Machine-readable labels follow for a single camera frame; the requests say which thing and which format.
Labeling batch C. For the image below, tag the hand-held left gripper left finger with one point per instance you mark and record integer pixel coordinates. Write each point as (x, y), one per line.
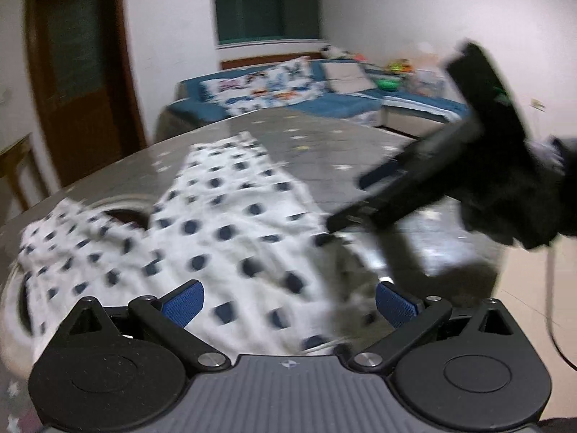
(182, 304)

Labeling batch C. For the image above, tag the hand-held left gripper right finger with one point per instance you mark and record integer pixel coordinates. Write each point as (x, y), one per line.
(394, 306)

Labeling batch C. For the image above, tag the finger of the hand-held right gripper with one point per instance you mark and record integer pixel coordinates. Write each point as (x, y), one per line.
(405, 162)
(392, 209)

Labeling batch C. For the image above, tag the white navy polka dot garment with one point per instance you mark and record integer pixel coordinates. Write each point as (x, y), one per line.
(225, 216)

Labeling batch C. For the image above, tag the person's right hand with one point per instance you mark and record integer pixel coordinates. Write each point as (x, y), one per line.
(518, 198)

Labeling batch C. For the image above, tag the clear plastic storage box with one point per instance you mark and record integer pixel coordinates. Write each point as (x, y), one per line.
(426, 82)

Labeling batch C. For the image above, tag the green bowl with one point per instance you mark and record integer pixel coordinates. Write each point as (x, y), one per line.
(389, 84)

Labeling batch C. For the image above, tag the grey star quilted table cover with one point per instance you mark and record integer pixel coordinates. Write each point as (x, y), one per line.
(324, 144)

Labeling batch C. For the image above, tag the colourful toys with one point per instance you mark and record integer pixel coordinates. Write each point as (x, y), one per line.
(400, 66)

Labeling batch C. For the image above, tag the blue corner sofa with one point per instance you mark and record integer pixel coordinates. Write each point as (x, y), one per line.
(324, 106)

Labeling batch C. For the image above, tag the round black built-in cooktop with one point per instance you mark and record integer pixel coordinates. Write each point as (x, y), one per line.
(128, 221)

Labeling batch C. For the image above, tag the beige cushion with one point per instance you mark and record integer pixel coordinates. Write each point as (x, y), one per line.
(348, 77)

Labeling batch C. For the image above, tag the black white plush toy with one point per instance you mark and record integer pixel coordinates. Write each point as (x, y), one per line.
(336, 53)

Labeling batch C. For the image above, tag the butterfly print blanket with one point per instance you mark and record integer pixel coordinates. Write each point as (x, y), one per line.
(266, 85)

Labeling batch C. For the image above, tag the dark window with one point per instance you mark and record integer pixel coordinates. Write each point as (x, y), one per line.
(266, 2)

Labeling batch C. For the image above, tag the wooden side table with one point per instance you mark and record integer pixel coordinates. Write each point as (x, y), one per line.
(18, 158)

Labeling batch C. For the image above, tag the brown wooden door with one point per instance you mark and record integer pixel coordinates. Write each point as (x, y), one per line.
(81, 76)

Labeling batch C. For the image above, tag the wall socket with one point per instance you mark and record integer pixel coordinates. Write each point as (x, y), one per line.
(537, 103)

